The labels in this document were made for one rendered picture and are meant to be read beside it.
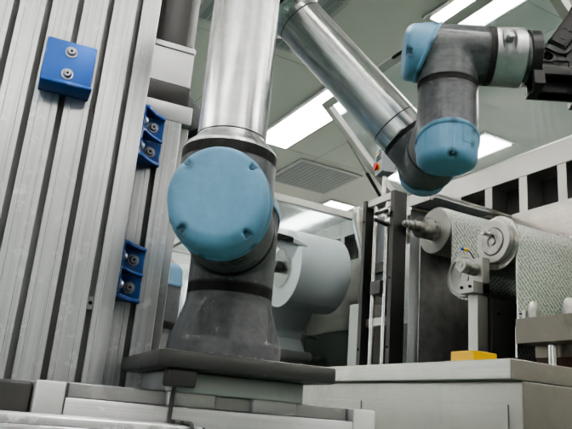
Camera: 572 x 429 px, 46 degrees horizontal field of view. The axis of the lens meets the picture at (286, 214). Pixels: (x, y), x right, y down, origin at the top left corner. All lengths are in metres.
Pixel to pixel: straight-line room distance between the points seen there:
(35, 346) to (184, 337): 0.23
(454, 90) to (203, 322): 0.42
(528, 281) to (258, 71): 1.18
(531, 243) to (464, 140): 1.09
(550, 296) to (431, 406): 0.51
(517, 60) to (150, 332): 0.65
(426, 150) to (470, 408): 0.79
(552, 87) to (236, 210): 0.43
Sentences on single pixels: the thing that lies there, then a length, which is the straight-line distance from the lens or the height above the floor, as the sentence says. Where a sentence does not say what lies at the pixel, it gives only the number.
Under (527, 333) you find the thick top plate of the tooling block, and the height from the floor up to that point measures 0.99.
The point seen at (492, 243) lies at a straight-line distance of 1.86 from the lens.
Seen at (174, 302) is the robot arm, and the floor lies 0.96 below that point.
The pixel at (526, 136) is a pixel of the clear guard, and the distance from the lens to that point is 2.35.
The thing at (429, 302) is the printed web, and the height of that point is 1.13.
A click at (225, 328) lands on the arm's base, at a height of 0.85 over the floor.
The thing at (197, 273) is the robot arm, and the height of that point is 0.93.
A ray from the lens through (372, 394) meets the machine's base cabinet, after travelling 1.76.
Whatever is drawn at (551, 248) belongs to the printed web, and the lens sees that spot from 1.94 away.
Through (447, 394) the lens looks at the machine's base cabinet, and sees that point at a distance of 1.55.
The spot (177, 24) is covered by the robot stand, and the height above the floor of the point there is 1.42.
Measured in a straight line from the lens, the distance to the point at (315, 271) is 2.65.
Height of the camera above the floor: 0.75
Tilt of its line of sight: 17 degrees up
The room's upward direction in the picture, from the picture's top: 5 degrees clockwise
